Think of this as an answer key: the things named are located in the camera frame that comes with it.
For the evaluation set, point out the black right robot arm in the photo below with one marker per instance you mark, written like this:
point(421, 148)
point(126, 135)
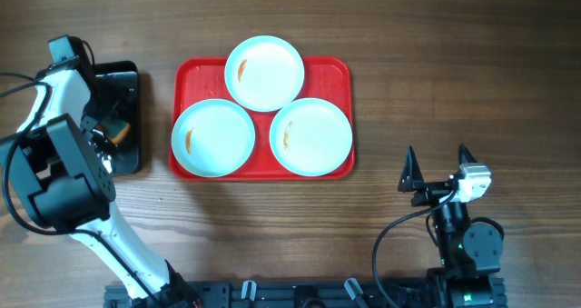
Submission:
point(470, 248)

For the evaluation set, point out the white plate top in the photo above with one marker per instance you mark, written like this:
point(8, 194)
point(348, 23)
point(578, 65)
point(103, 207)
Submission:
point(264, 73)

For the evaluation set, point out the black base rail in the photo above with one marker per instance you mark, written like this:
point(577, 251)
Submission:
point(412, 293)

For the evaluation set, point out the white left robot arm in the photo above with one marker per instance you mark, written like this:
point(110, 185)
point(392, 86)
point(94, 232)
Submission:
point(58, 168)

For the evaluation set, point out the white plate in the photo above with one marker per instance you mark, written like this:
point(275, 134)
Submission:
point(264, 73)
point(311, 137)
point(213, 138)

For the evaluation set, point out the red plastic tray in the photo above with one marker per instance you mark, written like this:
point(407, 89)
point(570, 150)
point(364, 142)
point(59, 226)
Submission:
point(200, 78)

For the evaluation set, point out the black water container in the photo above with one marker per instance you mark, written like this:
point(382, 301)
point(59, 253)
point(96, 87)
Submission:
point(119, 89)

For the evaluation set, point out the orange green sponge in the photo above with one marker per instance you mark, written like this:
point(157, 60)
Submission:
point(116, 130)

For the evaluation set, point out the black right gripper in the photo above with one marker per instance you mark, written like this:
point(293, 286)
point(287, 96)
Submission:
point(412, 181)

